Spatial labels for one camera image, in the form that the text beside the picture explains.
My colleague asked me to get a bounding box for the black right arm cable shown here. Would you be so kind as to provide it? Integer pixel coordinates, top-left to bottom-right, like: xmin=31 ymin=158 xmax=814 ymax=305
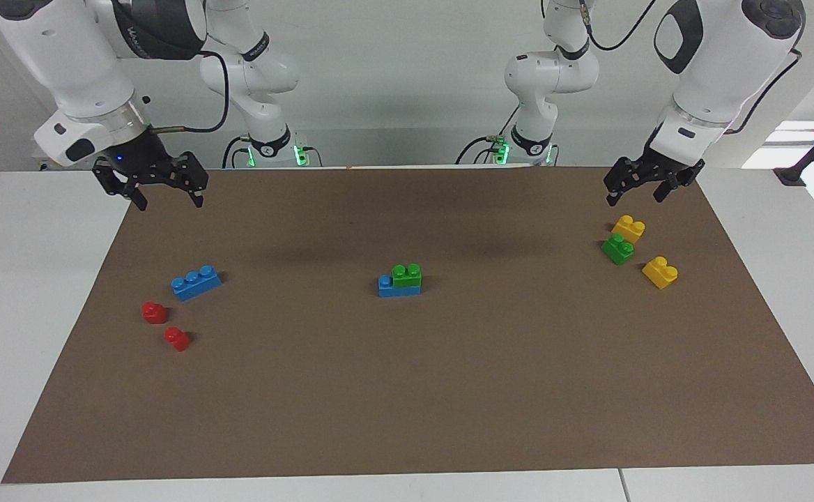
xmin=146 ymin=49 xmax=231 ymax=135

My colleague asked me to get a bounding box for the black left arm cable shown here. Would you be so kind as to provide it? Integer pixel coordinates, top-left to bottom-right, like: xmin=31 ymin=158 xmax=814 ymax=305
xmin=578 ymin=0 xmax=659 ymax=52

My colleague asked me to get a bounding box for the brown table mat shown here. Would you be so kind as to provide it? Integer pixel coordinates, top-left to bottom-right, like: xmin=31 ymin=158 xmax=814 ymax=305
xmin=1 ymin=166 xmax=814 ymax=484

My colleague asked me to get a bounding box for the blue three-stud toy block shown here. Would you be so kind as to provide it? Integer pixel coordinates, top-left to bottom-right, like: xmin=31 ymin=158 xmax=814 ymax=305
xmin=171 ymin=265 xmax=222 ymax=302
xmin=378 ymin=275 xmax=423 ymax=298

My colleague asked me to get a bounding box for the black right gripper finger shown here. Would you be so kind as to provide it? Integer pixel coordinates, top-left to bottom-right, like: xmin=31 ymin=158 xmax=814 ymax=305
xmin=92 ymin=159 xmax=149 ymax=212
xmin=170 ymin=152 xmax=210 ymax=209

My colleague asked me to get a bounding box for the yellow two-stud toy block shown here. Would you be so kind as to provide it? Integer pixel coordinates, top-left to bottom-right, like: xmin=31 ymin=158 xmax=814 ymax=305
xmin=641 ymin=257 xmax=679 ymax=290
xmin=611 ymin=215 xmax=646 ymax=245

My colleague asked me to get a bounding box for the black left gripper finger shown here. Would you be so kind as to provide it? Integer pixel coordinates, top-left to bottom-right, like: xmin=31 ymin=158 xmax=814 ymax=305
xmin=653 ymin=166 xmax=698 ymax=204
xmin=604 ymin=158 xmax=649 ymax=208

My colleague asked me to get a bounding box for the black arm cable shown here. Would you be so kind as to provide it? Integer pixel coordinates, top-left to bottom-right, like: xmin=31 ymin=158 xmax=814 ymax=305
xmin=578 ymin=0 xmax=659 ymax=52
xmin=146 ymin=49 xmax=231 ymax=135

